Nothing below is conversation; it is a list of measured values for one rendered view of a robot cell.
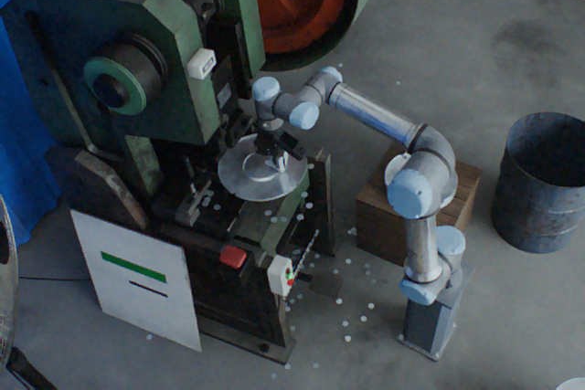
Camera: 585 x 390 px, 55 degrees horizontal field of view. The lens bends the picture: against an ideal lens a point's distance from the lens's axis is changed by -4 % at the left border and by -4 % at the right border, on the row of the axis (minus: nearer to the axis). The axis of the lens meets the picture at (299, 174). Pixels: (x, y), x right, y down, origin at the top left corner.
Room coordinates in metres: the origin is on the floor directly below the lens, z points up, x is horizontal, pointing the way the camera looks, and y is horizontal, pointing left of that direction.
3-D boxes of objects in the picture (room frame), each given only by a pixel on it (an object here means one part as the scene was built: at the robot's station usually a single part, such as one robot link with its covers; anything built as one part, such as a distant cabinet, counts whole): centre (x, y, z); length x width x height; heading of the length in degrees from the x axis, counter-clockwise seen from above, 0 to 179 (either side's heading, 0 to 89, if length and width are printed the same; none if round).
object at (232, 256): (0.97, 0.23, 0.72); 0.07 x 0.06 x 0.08; 62
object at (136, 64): (1.16, 0.41, 1.31); 0.22 x 0.12 x 0.22; 62
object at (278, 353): (1.20, 0.52, 0.45); 0.92 x 0.12 x 0.90; 62
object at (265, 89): (1.26, 0.07, 1.10); 0.09 x 0.08 x 0.11; 49
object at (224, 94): (1.35, 0.23, 1.04); 0.17 x 0.15 x 0.30; 62
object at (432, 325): (1.00, -0.43, 0.23); 0.19 x 0.19 x 0.45; 51
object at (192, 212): (1.22, 0.35, 0.76); 0.17 x 0.06 x 0.10; 152
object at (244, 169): (1.29, 0.12, 0.79); 0.29 x 0.29 x 0.01
